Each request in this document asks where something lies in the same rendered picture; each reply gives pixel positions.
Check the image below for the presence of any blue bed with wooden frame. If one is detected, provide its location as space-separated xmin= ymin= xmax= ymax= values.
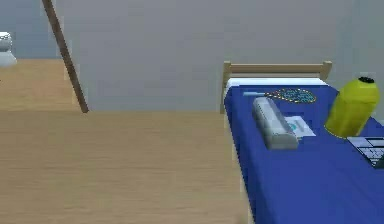
xmin=219 ymin=60 xmax=384 ymax=224

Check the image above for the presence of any white book with teal print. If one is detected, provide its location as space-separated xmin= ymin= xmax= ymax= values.
xmin=284 ymin=115 xmax=317 ymax=138

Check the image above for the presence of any yellow-green bin with black top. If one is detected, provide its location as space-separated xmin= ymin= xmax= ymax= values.
xmin=324 ymin=76 xmax=381 ymax=139

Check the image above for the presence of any grey long box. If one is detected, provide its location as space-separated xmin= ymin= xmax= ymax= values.
xmin=251 ymin=96 xmax=300 ymax=151

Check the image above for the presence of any white toilet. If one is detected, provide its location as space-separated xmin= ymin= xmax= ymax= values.
xmin=0 ymin=31 xmax=18 ymax=68

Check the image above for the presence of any brown door frame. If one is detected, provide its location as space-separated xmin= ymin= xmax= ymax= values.
xmin=41 ymin=0 xmax=90 ymax=114

